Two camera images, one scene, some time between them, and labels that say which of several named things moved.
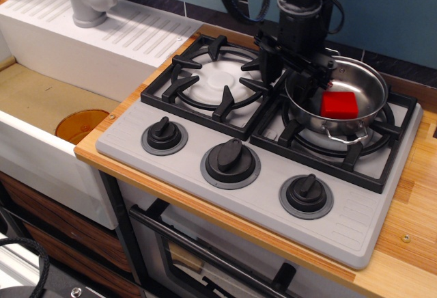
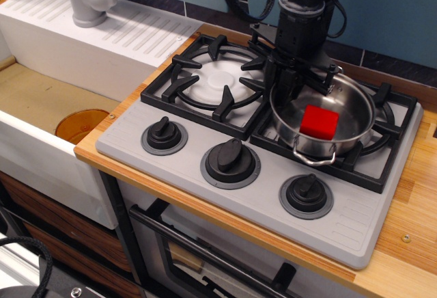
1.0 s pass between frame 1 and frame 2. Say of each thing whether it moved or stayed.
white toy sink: stayed
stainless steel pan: moved
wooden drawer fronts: stayed
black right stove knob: stayed
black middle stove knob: stayed
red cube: moved
